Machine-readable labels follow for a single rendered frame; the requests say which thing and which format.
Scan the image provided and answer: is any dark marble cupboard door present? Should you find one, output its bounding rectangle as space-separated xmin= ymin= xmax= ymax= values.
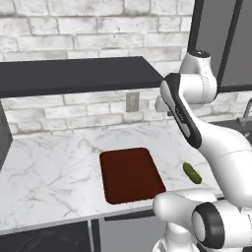
xmin=0 ymin=220 xmax=94 ymax=252

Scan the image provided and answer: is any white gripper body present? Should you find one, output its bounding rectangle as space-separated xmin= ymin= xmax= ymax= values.
xmin=154 ymin=94 xmax=172 ymax=114

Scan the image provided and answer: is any black framed window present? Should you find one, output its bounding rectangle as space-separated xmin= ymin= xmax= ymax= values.
xmin=187 ymin=0 xmax=252 ymax=94

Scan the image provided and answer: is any dark red tray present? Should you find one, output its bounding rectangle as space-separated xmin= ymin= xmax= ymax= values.
xmin=98 ymin=147 xmax=167 ymax=206

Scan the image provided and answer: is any green cucumber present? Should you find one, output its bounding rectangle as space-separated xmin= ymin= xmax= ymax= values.
xmin=182 ymin=160 xmax=203 ymax=185

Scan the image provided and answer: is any grey dishwasher front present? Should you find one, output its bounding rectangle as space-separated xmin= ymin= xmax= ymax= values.
xmin=96 ymin=213 xmax=169 ymax=252

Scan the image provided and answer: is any dark dishwasher handle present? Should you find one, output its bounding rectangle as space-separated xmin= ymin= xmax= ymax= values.
xmin=103 ymin=209 xmax=156 ymax=221

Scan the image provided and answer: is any dark sink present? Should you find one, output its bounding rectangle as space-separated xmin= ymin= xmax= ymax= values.
xmin=210 ymin=118 xmax=252 ymax=148

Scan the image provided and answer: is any grey wall outlet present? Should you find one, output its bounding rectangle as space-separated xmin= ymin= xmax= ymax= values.
xmin=125 ymin=91 xmax=141 ymax=113

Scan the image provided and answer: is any dark wall shelf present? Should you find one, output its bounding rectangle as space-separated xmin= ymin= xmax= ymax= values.
xmin=0 ymin=55 xmax=164 ymax=99

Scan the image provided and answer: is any grey metal tap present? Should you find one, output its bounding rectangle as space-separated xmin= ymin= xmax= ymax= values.
xmin=235 ymin=97 xmax=252 ymax=127

